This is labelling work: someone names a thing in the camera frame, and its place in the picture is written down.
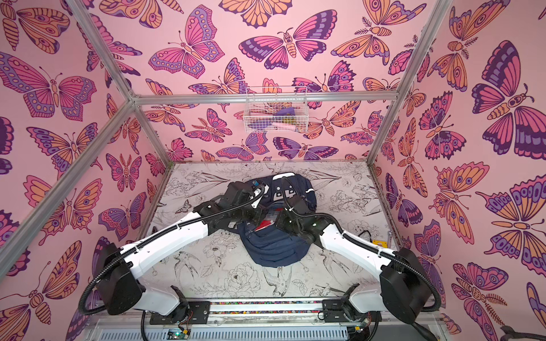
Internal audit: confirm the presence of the red pencil box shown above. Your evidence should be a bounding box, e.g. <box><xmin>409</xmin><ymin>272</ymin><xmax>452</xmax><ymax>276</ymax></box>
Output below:
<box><xmin>255</xmin><ymin>220</ymin><xmax>274</xmax><ymax>232</ymax></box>

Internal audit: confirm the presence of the navy blue student backpack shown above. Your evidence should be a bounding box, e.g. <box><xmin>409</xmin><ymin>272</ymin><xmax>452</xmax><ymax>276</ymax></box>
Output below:
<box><xmin>237</xmin><ymin>172</ymin><xmax>317</xmax><ymax>268</ymax></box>

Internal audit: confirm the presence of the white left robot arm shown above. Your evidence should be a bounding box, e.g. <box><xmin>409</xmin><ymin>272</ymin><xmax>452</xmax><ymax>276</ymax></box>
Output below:
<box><xmin>78</xmin><ymin>181</ymin><xmax>270</xmax><ymax>323</ymax></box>

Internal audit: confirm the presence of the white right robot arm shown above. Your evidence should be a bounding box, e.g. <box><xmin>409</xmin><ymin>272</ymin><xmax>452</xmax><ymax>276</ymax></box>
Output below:
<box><xmin>279</xmin><ymin>196</ymin><xmax>442</xmax><ymax>325</ymax></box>

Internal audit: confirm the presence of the yellow tape measure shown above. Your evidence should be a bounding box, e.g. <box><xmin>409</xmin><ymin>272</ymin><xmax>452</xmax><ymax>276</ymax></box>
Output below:
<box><xmin>371</xmin><ymin>240</ymin><xmax>389</xmax><ymax>248</ymax></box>

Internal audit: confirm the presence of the small green circuit board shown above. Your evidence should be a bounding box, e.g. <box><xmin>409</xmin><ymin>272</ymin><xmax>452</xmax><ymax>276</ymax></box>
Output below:
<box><xmin>167</xmin><ymin>328</ymin><xmax>191</xmax><ymax>340</ymax></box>

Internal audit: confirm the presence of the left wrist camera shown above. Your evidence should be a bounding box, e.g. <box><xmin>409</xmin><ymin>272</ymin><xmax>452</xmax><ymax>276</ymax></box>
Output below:
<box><xmin>251</xmin><ymin>186</ymin><xmax>269</xmax><ymax>209</ymax></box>

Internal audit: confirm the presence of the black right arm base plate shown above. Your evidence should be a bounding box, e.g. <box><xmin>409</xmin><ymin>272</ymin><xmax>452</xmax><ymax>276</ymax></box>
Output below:
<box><xmin>322</xmin><ymin>298</ymin><xmax>355</xmax><ymax>323</ymax></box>

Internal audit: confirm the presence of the white wire wall basket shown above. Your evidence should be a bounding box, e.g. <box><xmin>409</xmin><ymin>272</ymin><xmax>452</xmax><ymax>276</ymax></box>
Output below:
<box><xmin>242</xmin><ymin>86</ymin><xmax>309</xmax><ymax>134</ymax></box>

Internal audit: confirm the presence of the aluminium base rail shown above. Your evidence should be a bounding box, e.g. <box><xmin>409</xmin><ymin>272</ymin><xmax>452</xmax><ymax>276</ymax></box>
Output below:
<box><xmin>82</xmin><ymin>298</ymin><xmax>450</xmax><ymax>340</ymax></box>

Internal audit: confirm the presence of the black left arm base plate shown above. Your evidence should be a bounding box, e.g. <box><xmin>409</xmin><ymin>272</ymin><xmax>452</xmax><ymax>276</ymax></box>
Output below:
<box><xmin>149</xmin><ymin>301</ymin><xmax>211</xmax><ymax>325</ymax></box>

